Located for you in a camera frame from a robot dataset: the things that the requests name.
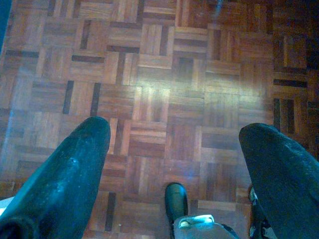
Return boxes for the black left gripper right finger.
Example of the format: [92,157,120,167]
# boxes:
[238,122,319,239]

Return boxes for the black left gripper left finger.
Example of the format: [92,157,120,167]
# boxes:
[0,116,112,239]

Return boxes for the silver robot left leg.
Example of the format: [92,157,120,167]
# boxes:
[165,182,240,239]

